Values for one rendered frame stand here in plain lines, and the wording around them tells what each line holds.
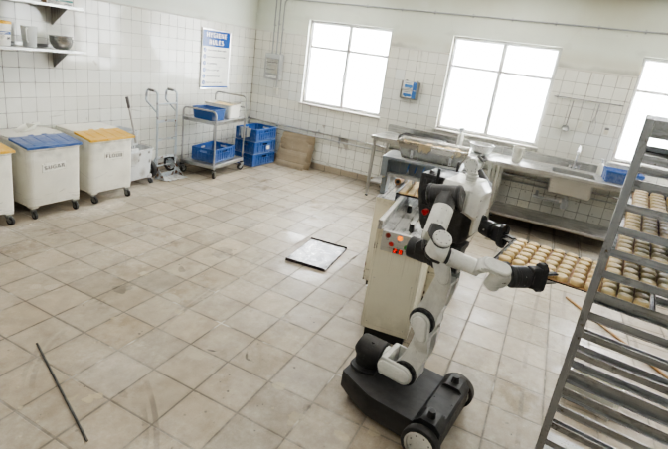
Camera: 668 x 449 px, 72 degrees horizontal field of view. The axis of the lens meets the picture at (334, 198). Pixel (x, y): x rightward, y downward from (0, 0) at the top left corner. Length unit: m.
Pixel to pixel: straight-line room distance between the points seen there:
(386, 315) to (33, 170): 3.49
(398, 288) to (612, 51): 4.58
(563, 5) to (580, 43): 0.52
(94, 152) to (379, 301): 3.46
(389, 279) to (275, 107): 5.39
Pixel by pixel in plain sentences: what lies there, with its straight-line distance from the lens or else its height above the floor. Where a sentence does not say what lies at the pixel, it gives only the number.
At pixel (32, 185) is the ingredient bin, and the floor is 0.35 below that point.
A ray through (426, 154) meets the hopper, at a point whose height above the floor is 1.24.
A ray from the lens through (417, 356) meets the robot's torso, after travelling 2.63.
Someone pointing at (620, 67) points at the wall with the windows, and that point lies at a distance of 6.80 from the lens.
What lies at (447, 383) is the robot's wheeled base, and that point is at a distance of 2.86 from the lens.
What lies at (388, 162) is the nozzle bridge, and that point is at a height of 1.13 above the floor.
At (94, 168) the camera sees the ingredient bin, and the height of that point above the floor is 0.41.
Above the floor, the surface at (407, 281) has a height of 0.52.
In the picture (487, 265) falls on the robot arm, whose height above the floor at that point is 1.19.
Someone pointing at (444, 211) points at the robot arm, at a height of 1.33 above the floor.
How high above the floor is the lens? 1.89
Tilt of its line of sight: 17 degrees down
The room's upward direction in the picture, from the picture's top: 8 degrees clockwise
